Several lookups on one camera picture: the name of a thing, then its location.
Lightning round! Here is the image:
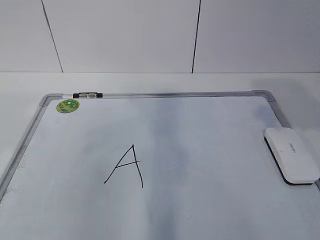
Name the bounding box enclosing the white board eraser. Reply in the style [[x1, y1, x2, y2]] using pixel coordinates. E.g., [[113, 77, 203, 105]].
[[264, 127, 320, 185]]

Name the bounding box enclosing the round green magnet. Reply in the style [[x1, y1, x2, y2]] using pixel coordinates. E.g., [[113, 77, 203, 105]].
[[56, 99, 80, 114]]

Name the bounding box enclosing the white board with grey frame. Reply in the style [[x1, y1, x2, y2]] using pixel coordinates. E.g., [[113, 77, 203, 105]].
[[0, 90, 320, 240]]

